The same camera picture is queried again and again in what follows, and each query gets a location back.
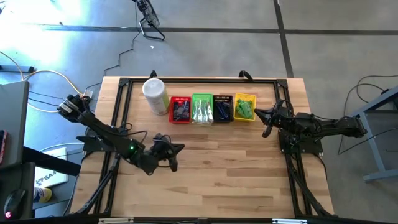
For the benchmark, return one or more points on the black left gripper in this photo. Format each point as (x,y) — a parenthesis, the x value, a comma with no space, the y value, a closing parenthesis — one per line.
(161,151)

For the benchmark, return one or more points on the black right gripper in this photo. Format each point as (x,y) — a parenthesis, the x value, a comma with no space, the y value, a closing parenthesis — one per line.
(280,119)

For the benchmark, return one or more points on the red toothbrush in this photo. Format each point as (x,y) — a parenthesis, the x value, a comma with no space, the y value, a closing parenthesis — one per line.
(209,112)

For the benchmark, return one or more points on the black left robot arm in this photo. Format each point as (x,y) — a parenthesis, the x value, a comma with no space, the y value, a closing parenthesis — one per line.
(102,130)

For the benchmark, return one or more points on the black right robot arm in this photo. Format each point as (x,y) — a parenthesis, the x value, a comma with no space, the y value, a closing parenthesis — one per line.
(329,126)

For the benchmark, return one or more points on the yellow plastic basket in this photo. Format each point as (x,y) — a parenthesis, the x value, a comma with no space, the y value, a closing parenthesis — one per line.
(253,99)

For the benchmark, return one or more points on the red plastic basket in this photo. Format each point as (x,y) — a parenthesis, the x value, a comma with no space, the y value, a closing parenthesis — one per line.
(171,119)

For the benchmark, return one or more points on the black plastic basket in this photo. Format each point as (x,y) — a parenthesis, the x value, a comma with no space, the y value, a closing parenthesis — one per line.
(222,98)

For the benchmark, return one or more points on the green plastic basket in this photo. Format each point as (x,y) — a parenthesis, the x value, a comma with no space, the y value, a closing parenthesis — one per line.
(202,96)

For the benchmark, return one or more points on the white green wipes canister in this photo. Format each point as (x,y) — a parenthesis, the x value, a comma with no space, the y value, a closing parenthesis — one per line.
(154,93)

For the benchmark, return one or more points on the power strip with yellow plug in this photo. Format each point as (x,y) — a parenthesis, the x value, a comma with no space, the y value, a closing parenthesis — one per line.
(88,93)

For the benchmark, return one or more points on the white printed box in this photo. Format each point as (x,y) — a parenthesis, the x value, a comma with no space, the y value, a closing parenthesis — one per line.
(51,179)

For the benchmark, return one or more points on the black desk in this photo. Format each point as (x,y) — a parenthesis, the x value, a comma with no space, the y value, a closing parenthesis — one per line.
(46,160)

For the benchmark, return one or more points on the grey metal table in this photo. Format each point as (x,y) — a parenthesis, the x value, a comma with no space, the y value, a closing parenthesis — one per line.
(382,175)

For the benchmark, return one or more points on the black floor fan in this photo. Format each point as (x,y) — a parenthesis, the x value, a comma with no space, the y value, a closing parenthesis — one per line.
(150,14)

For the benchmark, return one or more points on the yellow white cup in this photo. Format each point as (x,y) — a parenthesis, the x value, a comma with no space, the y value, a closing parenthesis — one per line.
(45,195)

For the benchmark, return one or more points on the grey computer case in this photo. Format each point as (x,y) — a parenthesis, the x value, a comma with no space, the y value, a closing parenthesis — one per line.
(14,124)

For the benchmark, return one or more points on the black computer mouse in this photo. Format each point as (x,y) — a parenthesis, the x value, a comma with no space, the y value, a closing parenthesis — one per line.
(14,203)

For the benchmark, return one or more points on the grey floor power strip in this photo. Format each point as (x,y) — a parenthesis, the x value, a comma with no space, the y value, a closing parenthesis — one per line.
(18,68)

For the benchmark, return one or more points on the black aluminium table frame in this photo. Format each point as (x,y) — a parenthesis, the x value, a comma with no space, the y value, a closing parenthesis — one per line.
(202,80)

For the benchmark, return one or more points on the silver aluminium bracket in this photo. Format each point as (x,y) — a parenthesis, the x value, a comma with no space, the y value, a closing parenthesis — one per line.
(116,220)
(289,221)

